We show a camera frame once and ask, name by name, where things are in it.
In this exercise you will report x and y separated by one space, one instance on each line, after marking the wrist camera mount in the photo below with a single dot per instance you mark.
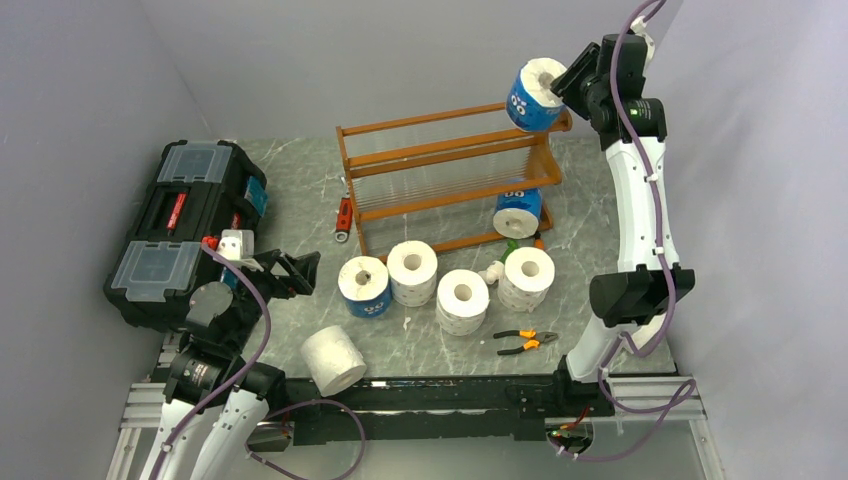
236 246
638 27

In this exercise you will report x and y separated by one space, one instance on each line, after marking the plain white paper roll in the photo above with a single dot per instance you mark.
333 361

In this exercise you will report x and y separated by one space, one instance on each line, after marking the orange wooden shelf rack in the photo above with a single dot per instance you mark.
401 171

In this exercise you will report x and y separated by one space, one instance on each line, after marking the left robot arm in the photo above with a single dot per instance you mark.
214 398

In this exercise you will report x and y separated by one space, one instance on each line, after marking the black plastic toolbox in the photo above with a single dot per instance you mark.
199 190

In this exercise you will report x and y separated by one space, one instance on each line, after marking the white paper roll at edge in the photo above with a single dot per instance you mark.
646 338

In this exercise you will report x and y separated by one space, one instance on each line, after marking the green plastic pipe fitting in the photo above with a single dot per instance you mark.
512 245

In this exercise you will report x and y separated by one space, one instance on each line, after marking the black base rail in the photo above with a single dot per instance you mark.
523 407

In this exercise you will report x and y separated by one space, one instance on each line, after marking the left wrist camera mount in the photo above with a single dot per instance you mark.
236 246

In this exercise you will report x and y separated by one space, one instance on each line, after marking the blue paper roll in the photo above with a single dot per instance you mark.
531 105
364 283
517 213

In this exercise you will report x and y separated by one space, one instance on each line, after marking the orange handled pliers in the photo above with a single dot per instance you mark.
532 340

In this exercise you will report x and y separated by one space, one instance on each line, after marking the white plastic pipe fitting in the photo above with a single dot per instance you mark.
493 273

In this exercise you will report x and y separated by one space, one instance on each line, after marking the red handled wrench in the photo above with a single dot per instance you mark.
344 220

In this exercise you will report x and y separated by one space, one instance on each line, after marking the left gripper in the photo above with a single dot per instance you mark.
304 265

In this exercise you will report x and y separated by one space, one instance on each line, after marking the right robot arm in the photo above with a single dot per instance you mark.
633 307

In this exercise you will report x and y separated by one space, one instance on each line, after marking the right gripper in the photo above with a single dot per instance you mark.
567 84

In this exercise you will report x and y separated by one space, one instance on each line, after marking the white floral paper roll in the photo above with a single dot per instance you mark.
528 275
462 302
412 267

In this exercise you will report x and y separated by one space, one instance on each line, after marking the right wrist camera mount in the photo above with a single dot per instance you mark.
638 27

